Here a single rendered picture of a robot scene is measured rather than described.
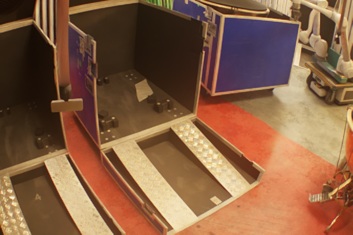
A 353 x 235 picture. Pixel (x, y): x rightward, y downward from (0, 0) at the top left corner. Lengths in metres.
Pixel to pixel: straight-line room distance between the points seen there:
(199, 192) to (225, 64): 1.23
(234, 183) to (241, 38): 1.30
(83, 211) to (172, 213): 0.57
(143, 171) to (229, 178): 0.60
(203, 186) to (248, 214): 0.41
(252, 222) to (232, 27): 1.66
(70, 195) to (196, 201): 0.85
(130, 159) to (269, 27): 1.76
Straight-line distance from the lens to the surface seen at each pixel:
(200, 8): 2.92
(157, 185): 1.99
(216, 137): 2.40
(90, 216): 1.83
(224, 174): 2.17
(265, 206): 2.10
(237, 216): 1.99
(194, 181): 2.13
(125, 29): 2.97
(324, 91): 3.78
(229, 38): 2.67
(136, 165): 2.06
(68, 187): 1.95
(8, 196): 1.99
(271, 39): 2.97
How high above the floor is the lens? 1.54
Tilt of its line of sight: 31 degrees down
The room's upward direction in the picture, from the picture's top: 6 degrees clockwise
